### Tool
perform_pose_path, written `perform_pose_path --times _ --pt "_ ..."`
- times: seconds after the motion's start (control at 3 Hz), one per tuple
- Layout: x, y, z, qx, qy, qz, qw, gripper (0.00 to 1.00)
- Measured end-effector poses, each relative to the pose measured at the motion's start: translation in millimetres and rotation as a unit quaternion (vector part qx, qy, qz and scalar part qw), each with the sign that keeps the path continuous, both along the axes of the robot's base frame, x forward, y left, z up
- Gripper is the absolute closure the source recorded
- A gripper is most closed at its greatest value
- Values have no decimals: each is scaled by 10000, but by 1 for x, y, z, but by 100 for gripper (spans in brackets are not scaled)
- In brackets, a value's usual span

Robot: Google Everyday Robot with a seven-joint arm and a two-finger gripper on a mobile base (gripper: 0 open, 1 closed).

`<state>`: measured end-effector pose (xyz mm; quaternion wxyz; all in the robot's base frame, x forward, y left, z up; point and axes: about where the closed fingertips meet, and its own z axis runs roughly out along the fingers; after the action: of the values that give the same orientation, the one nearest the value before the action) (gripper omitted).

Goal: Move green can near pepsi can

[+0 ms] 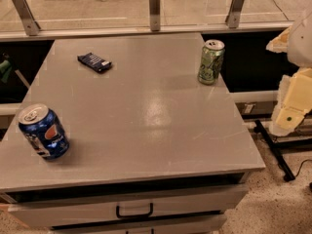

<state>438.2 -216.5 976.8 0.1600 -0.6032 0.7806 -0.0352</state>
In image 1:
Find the black metal floor stand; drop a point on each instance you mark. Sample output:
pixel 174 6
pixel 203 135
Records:
pixel 276 149

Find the black drawer handle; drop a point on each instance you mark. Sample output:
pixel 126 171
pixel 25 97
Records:
pixel 140 231
pixel 146 210

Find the black upper drawer handle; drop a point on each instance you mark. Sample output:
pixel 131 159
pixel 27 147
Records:
pixel 146 210

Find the green soda can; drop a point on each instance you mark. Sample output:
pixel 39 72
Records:
pixel 211 61

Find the lower grey drawer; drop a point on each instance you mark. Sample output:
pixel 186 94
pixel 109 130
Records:
pixel 197 224

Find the right metal bracket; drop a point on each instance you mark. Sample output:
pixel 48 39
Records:
pixel 233 17

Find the left metal bracket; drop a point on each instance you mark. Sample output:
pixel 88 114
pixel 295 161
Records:
pixel 30 25

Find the grey drawer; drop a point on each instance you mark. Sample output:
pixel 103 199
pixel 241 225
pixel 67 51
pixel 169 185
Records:
pixel 102 208
pixel 197 224

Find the metal bracket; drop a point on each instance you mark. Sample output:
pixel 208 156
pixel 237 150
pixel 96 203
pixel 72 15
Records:
pixel 30 25
pixel 233 17
pixel 154 15

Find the blue pepsi can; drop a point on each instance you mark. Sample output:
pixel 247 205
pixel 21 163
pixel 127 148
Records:
pixel 42 128

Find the green object at left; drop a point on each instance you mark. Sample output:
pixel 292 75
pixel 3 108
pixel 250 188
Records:
pixel 5 70

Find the upper grey drawer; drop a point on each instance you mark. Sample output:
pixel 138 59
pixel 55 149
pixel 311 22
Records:
pixel 102 208

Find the middle metal bracket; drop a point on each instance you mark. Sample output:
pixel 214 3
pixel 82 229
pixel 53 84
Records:
pixel 154 15

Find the dark blue snack packet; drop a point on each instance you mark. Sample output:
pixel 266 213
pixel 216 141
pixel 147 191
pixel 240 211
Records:
pixel 95 62

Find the black lower drawer handle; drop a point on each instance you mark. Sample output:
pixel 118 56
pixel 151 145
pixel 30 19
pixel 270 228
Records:
pixel 140 231

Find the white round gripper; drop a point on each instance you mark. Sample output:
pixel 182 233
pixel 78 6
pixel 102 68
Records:
pixel 302 43

